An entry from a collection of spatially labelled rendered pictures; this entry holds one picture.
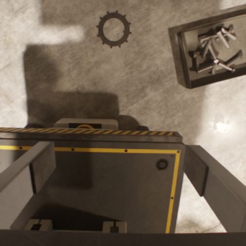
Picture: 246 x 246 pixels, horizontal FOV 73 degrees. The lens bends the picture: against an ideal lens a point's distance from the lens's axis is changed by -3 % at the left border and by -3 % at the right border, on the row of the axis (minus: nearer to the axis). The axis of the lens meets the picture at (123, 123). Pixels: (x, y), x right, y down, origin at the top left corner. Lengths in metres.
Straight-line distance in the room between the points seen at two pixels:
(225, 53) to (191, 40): 0.17
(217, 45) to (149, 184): 0.66
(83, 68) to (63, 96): 0.16
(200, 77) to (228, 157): 0.45
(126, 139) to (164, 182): 0.19
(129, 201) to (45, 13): 0.81
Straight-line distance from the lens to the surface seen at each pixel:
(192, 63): 0.86
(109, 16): 0.84
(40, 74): 0.88
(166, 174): 0.58
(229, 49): 0.94
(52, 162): 0.17
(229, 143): 1.03
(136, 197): 0.62
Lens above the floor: 0.80
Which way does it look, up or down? 75 degrees down
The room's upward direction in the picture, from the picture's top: 178 degrees clockwise
